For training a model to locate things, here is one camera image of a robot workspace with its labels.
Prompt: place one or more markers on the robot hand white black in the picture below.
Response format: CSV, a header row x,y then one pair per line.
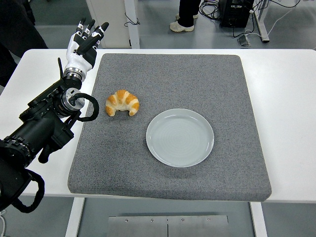
x,y
79,60

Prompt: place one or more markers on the golden croissant bread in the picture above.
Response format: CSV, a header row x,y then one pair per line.
x,y
123,98

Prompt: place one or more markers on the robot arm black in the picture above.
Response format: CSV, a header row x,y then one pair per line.
x,y
37,130

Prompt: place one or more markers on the light grey round plate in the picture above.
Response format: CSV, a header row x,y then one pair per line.
x,y
180,138

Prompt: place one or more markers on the white cabinet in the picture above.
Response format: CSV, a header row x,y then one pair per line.
x,y
111,12

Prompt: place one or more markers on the grey speckled mat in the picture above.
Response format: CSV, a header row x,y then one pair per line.
x,y
172,81

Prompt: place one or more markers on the person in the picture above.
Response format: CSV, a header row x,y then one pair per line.
x,y
185,12

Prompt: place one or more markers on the white table leg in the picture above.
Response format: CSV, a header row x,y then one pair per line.
x,y
74,217
259,219

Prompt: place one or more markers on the black computer box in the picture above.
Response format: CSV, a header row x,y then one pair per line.
x,y
234,14

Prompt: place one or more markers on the grey foot pedal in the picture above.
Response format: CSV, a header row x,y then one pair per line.
x,y
244,40

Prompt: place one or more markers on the white desk leg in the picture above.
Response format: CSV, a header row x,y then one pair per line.
x,y
261,22

